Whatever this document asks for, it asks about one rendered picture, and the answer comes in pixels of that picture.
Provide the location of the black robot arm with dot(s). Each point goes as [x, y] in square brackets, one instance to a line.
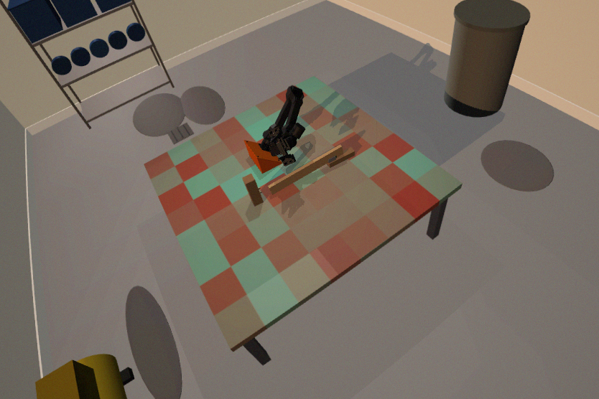
[289, 112]

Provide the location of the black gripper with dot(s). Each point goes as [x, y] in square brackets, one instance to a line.
[283, 145]

